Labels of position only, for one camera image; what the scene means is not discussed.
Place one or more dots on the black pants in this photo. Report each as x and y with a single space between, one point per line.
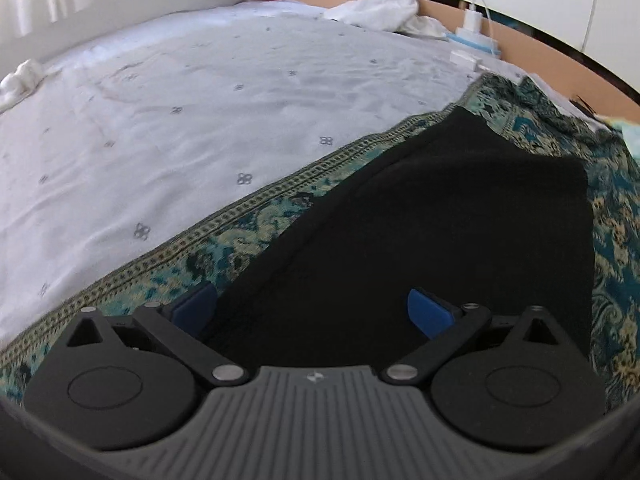
450 210

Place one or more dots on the white power strip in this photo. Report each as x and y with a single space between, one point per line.
467 59

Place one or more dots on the teal patterned blanket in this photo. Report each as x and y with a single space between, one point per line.
250 225

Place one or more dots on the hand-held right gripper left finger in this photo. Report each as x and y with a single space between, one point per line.
192 309

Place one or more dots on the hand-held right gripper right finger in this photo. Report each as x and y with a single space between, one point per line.
426 312

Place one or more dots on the white crumpled cloth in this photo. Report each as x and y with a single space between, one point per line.
380 10

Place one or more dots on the white rolled cloth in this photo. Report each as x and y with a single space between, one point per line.
20 82

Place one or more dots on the white bed sheet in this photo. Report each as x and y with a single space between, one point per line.
200 110

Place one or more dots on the wooden bed headboard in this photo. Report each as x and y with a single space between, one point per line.
540 55

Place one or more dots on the light green cloth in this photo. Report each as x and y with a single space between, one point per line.
631 134

